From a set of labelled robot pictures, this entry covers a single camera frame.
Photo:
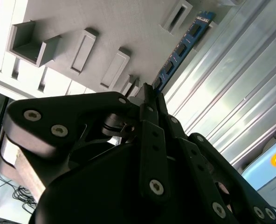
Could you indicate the blue RAM stick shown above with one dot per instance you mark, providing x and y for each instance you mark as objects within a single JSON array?
[{"x": 182, "y": 50}]

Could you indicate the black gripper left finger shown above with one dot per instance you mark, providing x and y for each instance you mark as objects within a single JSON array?
[{"x": 58, "y": 112}]

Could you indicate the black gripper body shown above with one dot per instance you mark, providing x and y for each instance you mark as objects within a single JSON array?
[{"x": 93, "y": 198}]

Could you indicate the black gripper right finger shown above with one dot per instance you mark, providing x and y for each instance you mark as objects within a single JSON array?
[{"x": 198, "y": 163}]

